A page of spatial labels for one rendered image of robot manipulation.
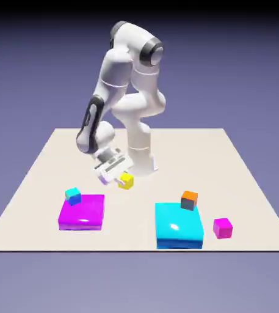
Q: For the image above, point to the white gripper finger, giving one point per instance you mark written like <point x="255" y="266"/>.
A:
<point x="120" y="181"/>
<point x="105" y="180"/>

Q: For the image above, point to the small yellow cube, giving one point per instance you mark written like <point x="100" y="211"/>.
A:
<point x="127" y="181"/>

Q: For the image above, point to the small cyan cube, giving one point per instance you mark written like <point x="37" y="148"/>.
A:
<point x="73" y="196"/>

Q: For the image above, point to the small magenta cube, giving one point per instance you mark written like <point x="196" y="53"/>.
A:
<point x="222" y="228"/>

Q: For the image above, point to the large magenta box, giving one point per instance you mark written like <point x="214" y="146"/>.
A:
<point x="83" y="212"/>

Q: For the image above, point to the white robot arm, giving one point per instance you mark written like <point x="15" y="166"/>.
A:
<point x="139" y="102"/>

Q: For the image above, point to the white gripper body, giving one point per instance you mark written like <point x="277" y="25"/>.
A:
<point x="113" y="166"/>

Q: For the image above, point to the large cyan box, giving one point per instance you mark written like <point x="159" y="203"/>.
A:
<point x="178" y="226"/>

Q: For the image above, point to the small orange cube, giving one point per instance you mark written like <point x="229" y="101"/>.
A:
<point x="189" y="200"/>

